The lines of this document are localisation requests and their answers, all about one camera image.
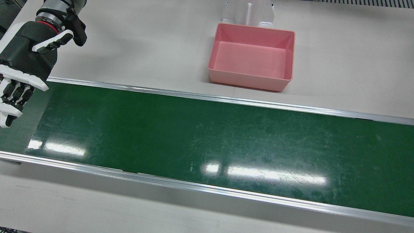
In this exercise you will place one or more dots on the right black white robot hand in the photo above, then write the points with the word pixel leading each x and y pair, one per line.
pixel 26 48

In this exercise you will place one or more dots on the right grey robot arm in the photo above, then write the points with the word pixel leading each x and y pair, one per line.
pixel 53 6

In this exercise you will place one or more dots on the pink plastic box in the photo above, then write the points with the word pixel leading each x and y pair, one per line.
pixel 252 81

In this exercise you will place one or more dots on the green conveyor belt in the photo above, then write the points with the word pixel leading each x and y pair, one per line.
pixel 194 136

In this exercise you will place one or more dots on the white plastic stand base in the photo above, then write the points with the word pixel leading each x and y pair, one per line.
pixel 249 13

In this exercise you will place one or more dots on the metal ribbed grating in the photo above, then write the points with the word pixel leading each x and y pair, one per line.
pixel 355 2

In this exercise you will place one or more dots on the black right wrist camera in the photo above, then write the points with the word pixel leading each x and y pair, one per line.
pixel 79 32

